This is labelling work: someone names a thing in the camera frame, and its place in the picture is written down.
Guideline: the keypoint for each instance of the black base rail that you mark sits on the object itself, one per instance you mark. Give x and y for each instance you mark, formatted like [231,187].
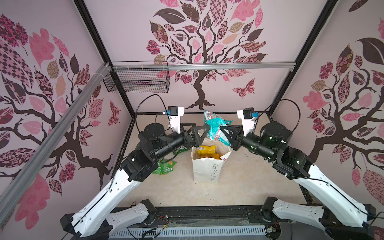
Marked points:
[248,215]

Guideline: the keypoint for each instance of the orange yellow snack packet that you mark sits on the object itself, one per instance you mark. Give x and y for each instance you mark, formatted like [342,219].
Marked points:
[212,156]

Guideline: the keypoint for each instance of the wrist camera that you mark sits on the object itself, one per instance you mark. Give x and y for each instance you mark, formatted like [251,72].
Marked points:
[248,117]
[174,115]

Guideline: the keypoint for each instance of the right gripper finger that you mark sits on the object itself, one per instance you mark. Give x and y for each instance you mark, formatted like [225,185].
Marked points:
[225,131]
[236,129]

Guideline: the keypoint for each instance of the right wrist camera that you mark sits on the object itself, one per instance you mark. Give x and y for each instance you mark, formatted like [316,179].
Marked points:
[248,117]

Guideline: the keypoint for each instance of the green snack packet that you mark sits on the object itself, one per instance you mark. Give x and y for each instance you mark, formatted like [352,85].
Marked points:
[166,168]

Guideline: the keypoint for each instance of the white vent strip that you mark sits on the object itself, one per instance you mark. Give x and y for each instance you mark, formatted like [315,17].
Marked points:
[184,232]

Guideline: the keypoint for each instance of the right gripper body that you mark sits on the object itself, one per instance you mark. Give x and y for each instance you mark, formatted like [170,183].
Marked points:
[242,136]

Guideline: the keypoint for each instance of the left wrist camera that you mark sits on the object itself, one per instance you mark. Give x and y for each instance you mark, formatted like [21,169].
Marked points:
[174,115]

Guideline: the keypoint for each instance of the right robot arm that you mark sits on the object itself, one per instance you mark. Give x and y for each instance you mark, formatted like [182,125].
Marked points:
[339,215]

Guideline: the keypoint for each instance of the black wire basket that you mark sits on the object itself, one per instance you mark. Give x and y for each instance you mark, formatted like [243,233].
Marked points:
[138,77]

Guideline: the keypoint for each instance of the white paper bag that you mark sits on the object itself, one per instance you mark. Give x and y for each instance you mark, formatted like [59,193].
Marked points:
[208,170]

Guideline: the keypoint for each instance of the yellow corn chips packet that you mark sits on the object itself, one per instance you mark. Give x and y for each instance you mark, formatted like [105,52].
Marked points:
[205,151]

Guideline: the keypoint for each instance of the teal snack packet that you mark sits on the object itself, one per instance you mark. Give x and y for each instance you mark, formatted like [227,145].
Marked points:
[215,122]

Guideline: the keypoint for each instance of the aluminium rail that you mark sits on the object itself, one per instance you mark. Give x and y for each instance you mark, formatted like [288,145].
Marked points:
[220,66]
[23,180]

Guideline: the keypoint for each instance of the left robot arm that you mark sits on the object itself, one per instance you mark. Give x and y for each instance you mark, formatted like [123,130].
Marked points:
[97,220]

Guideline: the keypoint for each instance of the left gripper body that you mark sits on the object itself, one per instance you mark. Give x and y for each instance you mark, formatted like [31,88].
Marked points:
[188,142]

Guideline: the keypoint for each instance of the back aluminium rail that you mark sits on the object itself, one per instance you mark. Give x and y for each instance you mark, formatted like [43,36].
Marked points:
[220,66]

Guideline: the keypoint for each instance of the Foxs candy packet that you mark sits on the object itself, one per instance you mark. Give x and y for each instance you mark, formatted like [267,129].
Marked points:
[181,150]

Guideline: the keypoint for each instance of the left aluminium rail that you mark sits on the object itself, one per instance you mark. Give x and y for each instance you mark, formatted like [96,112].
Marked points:
[23,180]

